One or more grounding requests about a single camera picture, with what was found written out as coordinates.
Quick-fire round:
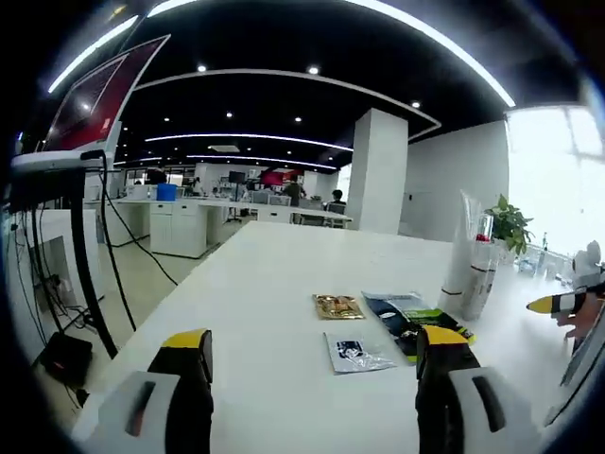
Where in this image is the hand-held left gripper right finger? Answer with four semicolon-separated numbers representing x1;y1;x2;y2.
414;323;536;454

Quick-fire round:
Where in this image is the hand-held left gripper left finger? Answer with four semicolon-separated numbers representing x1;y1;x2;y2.
96;329;216;454

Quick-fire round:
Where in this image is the green dark skincare sachet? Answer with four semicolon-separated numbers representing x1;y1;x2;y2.
361;290;477;368

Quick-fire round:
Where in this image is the small white skincare bottle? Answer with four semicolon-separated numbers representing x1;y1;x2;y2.
461;245;498;319

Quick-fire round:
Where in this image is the small silver skincare sachet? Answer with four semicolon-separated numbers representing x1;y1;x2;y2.
323;330;398;376

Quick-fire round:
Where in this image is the gold foil skincare sachet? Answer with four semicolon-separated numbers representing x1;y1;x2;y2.
311;292;369;322

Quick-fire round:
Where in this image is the person's checked shirt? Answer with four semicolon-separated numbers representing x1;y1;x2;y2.
543;311;605;427

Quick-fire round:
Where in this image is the green potted plant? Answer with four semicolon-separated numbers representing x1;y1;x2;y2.
484;193;536;260

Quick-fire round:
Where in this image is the long white office counter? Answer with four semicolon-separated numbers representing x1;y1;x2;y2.
84;196;354;260

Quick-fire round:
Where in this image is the white cabinet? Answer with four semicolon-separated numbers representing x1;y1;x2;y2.
9;207;104;341

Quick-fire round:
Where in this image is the white square pillar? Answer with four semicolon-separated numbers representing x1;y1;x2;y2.
347;107;409;234

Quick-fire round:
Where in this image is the white laptop red screen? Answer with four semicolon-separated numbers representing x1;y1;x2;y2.
11;33;171;174

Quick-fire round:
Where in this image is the black floor cable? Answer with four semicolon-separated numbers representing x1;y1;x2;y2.
101;165;180;286

